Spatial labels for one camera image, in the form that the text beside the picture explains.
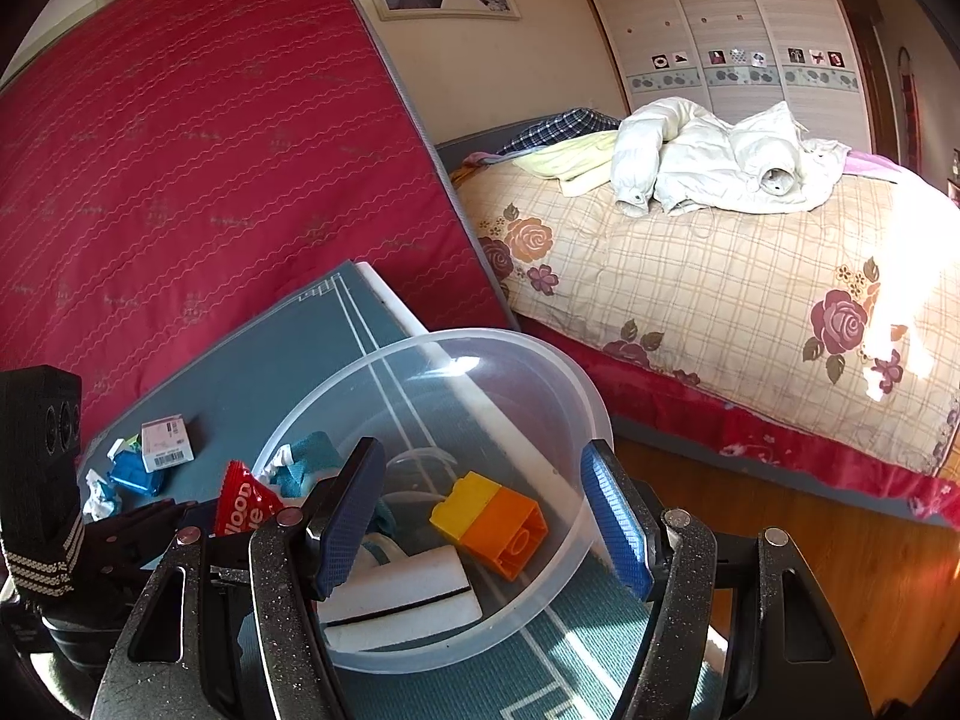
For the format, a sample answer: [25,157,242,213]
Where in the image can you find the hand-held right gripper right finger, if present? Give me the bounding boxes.
[581,440,875,720]

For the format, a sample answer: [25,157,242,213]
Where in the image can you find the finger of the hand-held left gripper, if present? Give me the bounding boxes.
[81,536,185,587]
[105,499,220,542]

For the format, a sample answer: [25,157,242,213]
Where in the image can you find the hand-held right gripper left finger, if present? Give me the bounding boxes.
[90,437,386,720]

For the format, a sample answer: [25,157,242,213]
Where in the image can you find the blue crinkled packet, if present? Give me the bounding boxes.
[107,446,170,497]

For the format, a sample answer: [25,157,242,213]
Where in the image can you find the small white labelled box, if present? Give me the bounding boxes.
[140,414,196,473]

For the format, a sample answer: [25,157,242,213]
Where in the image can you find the red glue packet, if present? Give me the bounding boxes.
[212,459,284,537]

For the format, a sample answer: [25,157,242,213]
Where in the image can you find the long white box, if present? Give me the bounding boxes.
[319,544,482,652]

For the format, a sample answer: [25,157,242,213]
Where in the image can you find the yellow orange toy block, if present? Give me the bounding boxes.
[429,471,548,580]

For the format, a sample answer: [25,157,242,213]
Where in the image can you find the clear plastic bowl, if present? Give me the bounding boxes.
[251,326,616,676]

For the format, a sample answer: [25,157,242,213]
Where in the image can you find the red bed skirt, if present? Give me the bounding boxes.
[525,319,960,526]

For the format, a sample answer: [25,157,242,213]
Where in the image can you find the teal table mat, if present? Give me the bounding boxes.
[75,259,721,720]

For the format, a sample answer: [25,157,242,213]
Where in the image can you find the floral checked quilt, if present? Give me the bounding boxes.
[450,142,960,477]

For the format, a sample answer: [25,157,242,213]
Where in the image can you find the pale yellow cloth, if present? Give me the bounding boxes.
[517,131,620,200]

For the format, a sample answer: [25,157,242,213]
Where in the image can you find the red mattress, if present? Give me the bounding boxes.
[0,0,526,466]

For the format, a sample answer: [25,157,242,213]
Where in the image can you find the white puffer jacket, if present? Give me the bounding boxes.
[609,96,852,218]

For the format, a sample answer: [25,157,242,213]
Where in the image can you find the dark plaid cloth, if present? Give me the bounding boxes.
[504,106,623,155]

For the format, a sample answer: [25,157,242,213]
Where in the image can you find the purple blanket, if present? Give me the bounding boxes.
[844,150,912,181]

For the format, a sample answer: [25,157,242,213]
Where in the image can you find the white sliding-door wardrobe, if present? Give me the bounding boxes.
[562,0,882,158]

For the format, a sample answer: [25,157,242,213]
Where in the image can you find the dark wooden door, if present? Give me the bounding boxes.
[832,0,901,158]

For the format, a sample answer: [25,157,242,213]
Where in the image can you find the grey bed frame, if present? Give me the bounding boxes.
[435,116,563,173]

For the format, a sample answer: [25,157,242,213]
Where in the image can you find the red hanging wall ornament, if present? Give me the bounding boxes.
[896,45,923,173]

